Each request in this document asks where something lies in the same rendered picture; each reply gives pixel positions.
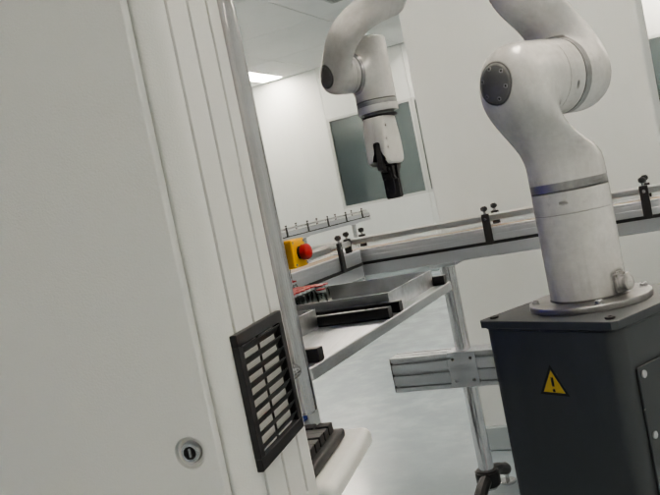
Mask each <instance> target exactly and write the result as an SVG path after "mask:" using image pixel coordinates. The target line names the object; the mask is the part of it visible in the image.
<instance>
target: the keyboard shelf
mask: <svg viewBox="0 0 660 495"><path fill-rule="evenodd" d="M344 430H345V437H344V438H343V439H342V441H341V442H340V444H339V445H338V447H337V448H336V450H335V451H334V453H333V454H332V455H331V457H330V458H329V460H328V461H327V463H326V464H325V466H324V467H323V468H322V470H321V471H320V473H319V474H318V476H317V477H316V478H315V479H316V484H317V489H318V495H342V494H343V492H344V490H345V489H346V487H347V485H348V483H349V482H350V480H351V478H352V476H353V475H354V473H355V471H356V469H357V468H358V465H359V464H360V462H361V460H362V458H363V457H364V455H365V453H366V451H367V450H368V448H369V446H370V444H371V443H372V438H371V434H370V431H369V430H368V429H366V428H363V427H361V428H352V429H344Z"/></svg>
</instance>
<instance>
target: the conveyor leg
mask: <svg viewBox="0 0 660 495"><path fill-rule="evenodd" d="M461 262H462V261H458V262H451V263H445V264H438V265H432V266H429V269H434V268H440V273H441V275H443V274H445V275H446V279H447V282H449V281H450V282H451V285H452V290H451V291H449V292H448V293H446V294H445V299H446V304H447V308H448V313H449V318H450V323H451V329H452V334H453V339H454V344H455V349H456V351H465V350H468V349H470V343H469V338H468V330H467V325H466V320H465V315H464V309H463V304H462V299H461V294H460V289H459V284H458V278H457V273H456V268H455V265H457V264H459V263H461ZM463 389H464V394H465V399H466V404H467V414H468V419H469V424H470V429H471V434H472V439H473V444H474V449H475V454H476V459H477V464H478V469H479V471H482V472H487V471H490V470H493V469H494V466H493V461H492V456H491V450H490V445H489V440H488V435H487V430H486V425H485V420H484V414H483V409H482V404H481V400H480V395H479V390H478V386H476V387H465V388H463Z"/></svg>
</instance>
